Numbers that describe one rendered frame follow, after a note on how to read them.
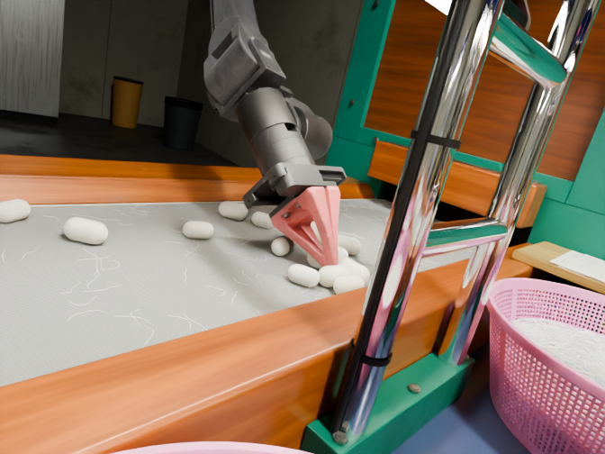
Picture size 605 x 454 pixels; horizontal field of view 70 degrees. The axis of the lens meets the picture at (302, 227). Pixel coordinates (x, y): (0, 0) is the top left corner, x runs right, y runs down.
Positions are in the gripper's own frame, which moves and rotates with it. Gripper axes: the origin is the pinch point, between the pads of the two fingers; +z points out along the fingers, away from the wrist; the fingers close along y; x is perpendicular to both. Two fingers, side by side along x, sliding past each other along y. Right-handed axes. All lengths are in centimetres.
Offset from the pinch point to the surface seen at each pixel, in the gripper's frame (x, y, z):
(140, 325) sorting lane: 1.2, -19.7, 1.9
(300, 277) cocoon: 0.5, -4.4, 1.1
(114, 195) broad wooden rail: 17.2, -10.6, -18.1
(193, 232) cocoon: 8.6, -8.0, -8.3
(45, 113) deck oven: 381, 129, -347
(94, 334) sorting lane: 1.4, -22.7, 1.7
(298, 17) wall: 132, 276, -287
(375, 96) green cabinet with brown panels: 6, 45, -36
